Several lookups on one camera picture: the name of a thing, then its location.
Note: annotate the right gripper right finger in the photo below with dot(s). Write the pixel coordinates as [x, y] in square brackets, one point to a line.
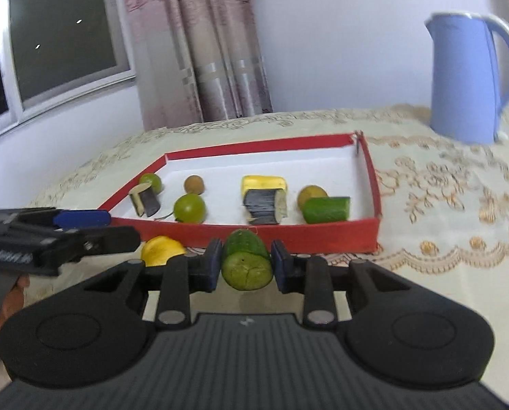
[289, 270]

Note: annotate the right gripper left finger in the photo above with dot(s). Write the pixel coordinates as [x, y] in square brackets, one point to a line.
[204, 270]

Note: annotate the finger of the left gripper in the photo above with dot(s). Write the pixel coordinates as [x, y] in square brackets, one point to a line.
[109, 240]
[82, 219]

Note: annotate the green cucumber piece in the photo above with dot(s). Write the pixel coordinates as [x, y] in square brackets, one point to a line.
[320, 210]
[246, 264]

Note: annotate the yellow fruit piece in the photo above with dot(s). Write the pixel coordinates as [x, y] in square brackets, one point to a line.
[260, 182]
[158, 250]

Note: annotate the green lime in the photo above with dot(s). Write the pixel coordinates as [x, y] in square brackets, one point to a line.
[190, 208]
[154, 180]

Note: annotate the dark eggplant piece notched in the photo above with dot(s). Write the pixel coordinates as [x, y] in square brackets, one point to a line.
[144, 199]

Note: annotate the dark eggplant piece round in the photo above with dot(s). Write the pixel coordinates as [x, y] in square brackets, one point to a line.
[265, 206]

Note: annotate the small yellowish round fruit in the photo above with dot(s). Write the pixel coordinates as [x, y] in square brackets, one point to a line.
[308, 192]

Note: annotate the brown longan with stem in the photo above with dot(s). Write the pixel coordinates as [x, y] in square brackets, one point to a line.
[194, 184]

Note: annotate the person's left hand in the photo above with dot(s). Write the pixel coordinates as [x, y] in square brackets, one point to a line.
[14, 300]

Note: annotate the red shallow cardboard box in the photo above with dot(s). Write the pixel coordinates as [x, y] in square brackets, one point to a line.
[339, 163]

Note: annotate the pink floral curtain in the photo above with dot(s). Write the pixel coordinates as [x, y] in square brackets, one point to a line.
[196, 61]

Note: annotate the blue electric kettle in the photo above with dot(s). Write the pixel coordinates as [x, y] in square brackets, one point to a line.
[467, 100]

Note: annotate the window with white frame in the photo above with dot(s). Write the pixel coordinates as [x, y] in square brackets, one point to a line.
[54, 52]

